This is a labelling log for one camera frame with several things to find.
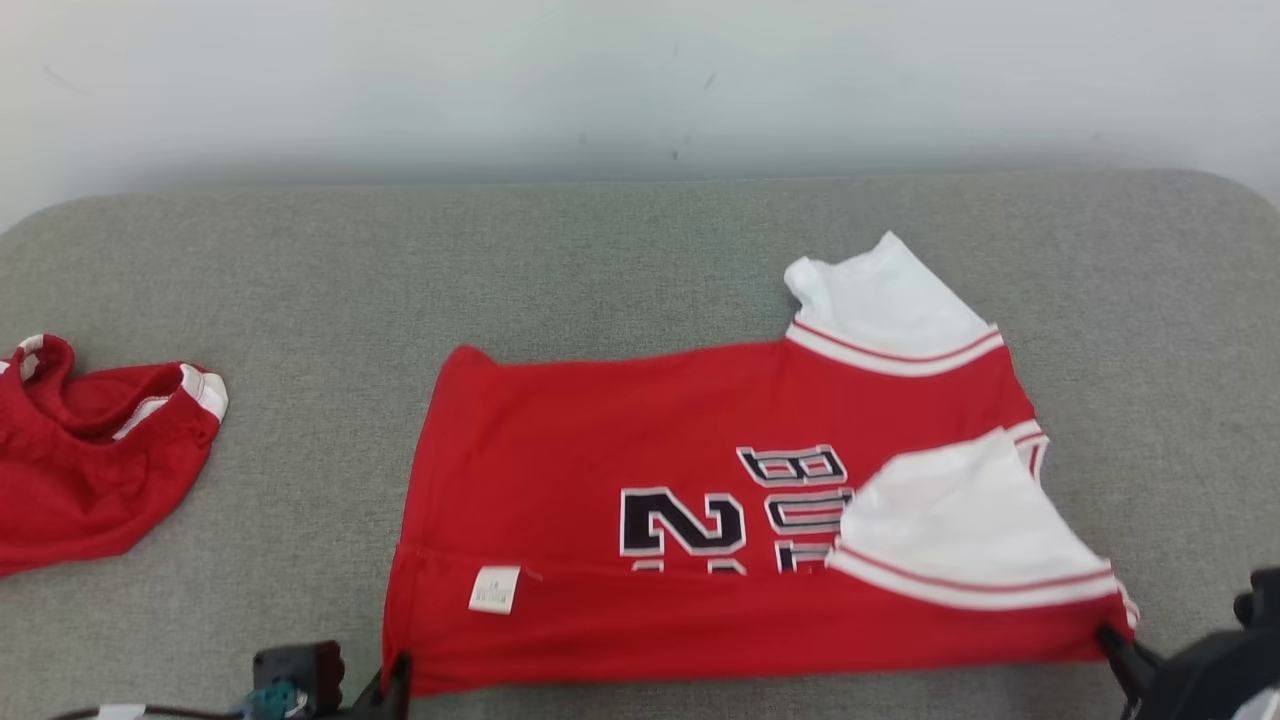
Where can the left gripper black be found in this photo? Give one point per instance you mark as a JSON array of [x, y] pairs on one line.
[[362, 708]]

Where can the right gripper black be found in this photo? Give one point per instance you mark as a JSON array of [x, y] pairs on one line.
[[1200, 680]]

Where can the red basketball jersey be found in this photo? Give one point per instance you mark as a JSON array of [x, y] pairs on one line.
[[600, 430]]

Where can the red shorts white trim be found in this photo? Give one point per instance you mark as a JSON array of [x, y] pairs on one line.
[[80, 480]]

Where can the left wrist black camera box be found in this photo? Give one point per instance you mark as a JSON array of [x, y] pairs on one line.
[[300, 662]]

